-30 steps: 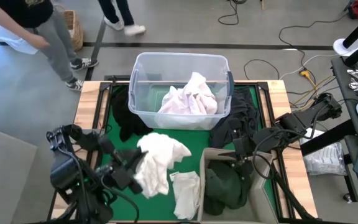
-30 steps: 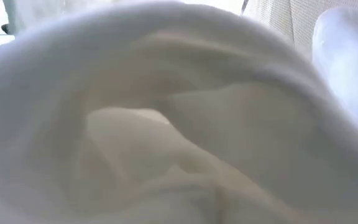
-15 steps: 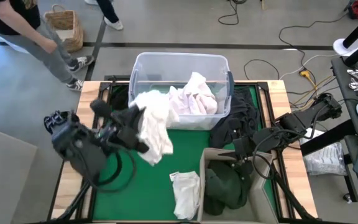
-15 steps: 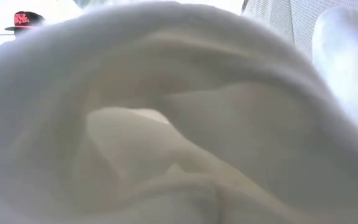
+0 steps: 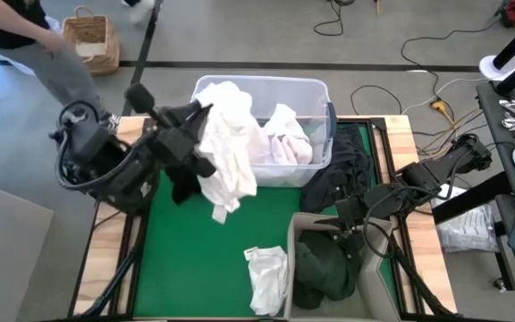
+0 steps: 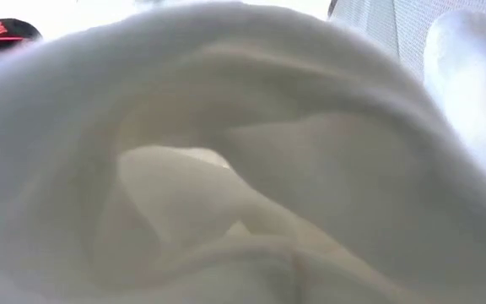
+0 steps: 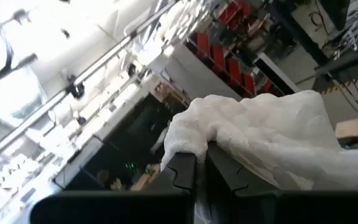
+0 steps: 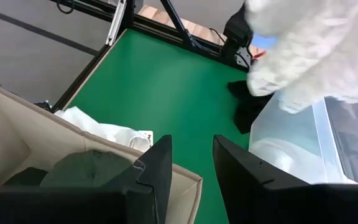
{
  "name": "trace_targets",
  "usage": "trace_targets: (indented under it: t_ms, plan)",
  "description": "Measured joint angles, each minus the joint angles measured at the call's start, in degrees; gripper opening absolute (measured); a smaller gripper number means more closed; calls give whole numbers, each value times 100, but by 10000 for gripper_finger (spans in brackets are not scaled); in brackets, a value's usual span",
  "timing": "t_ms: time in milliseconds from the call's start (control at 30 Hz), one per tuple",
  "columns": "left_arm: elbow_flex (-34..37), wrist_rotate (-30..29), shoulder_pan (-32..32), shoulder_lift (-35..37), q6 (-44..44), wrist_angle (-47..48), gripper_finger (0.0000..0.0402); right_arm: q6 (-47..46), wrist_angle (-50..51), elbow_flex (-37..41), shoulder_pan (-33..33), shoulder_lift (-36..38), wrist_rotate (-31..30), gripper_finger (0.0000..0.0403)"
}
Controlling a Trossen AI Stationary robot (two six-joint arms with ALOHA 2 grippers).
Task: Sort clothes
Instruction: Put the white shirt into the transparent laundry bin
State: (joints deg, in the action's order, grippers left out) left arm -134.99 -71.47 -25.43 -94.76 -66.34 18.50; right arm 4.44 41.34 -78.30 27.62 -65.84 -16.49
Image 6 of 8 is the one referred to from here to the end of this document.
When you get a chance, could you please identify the small white garment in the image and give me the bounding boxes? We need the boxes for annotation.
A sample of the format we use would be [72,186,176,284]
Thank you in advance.
[0,2,486,304]

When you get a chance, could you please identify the beige fabric storage box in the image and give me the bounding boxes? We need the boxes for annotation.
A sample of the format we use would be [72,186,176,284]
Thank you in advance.
[327,0,486,81]

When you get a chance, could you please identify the person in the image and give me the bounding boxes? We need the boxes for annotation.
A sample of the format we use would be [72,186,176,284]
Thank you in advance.
[0,17,44,64]

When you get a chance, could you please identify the black cap with red logo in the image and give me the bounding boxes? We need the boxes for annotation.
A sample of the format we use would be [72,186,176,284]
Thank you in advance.
[0,17,44,47]

